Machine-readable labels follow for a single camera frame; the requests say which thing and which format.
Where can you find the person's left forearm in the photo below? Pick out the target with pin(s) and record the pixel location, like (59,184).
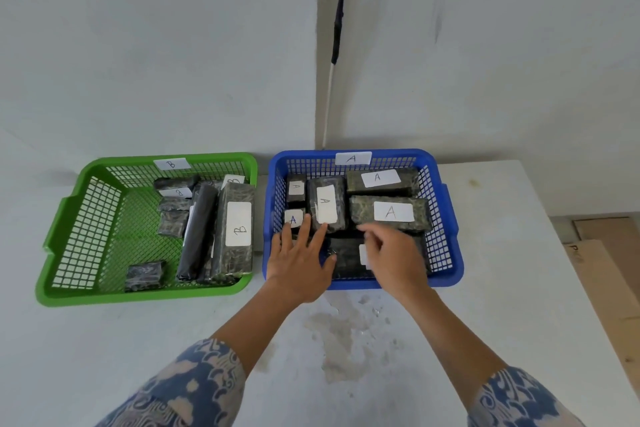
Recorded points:
(270,326)

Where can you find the person's right hand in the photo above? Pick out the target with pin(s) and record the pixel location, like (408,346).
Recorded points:
(400,264)

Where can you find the blue patterned sleeve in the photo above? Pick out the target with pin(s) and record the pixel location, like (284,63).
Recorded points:
(520,401)
(190,391)

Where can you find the large wrapped block white label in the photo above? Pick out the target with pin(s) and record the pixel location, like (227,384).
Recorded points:
(362,211)
(360,184)

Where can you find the small wrapped block white label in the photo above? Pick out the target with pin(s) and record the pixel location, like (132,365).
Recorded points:
(295,218)
(296,194)

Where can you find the person's left thumb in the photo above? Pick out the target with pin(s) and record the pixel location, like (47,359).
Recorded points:
(329,269)

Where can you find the person's right forearm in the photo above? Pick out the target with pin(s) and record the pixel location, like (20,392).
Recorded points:
(440,341)

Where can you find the long black wrapped roll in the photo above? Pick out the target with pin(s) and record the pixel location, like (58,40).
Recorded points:
(197,236)

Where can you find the blue patterned right sleeve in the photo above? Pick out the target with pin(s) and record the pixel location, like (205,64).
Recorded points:
(520,401)

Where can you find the blue plastic mesh basket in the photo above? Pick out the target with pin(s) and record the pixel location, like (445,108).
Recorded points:
(450,241)

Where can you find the person's left hand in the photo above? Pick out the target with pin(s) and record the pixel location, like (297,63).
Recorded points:
(297,271)

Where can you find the medium wrapped block white label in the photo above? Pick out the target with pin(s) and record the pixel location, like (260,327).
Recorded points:
(336,191)

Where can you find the person's left little finger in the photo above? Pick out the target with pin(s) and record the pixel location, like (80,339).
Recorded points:
(276,249)

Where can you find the brown cardboard sheet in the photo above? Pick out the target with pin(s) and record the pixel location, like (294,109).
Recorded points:
(612,291)
(605,229)

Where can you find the flat black wrapped block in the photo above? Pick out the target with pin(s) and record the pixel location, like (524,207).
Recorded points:
(347,256)

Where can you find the green plastic mesh basket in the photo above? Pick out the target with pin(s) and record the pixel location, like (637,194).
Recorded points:
(125,160)

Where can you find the dark wrapped block white label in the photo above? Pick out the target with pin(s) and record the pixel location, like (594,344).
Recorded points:
(170,183)
(232,179)

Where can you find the small dark wrapped block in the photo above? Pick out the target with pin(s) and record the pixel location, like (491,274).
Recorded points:
(175,204)
(172,224)
(145,275)

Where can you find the person's right thumb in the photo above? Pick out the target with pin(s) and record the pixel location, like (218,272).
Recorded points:
(371,251)

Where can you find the blue patterned left sleeve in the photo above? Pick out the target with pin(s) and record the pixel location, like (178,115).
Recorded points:
(190,391)

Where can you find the person's left middle finger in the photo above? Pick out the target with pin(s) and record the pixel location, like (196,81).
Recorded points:
(304,234)

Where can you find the tall wrapped block white label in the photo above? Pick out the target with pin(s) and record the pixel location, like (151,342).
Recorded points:
(235,261)

